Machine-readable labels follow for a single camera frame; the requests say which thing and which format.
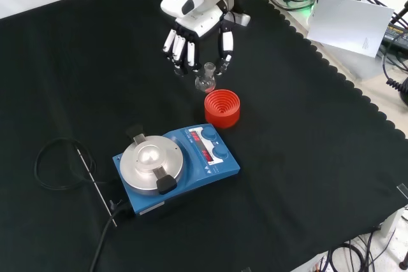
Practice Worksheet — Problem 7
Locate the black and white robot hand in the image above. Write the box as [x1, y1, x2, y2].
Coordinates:
[161, 0, 252, 78]

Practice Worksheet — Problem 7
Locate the clear round-bottom flask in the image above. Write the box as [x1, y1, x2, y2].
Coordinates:
[194, 62, 218, 94]

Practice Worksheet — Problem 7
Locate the blue base heater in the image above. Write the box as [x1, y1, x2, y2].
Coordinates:
[112, 123, 242, 217]

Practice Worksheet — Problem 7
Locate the pale board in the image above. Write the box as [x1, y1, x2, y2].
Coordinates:
[307, 0, 395, 60]

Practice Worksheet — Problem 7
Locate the black bench cloth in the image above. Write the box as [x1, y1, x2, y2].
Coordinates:
[0, 0, 408, 272]

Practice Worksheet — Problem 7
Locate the black power adapter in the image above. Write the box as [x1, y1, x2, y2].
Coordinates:
[381, 22, 408, 52]

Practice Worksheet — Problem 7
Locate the thin steel probe rod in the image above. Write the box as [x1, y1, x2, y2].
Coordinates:
[75, 147, 118, 227]

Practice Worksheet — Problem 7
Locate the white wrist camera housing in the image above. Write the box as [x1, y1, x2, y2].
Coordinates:
[159, 0, 205, 18]

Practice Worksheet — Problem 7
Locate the red ribbed flask ring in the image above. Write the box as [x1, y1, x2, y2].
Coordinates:
[203, 89, 241, 129]

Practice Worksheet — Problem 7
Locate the black looped probe cable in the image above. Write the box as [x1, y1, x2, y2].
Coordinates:
[34, 137, 109, 190]

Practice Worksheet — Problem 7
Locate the black heater power cable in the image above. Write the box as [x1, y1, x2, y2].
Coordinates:
[88, 197, 131, 272]

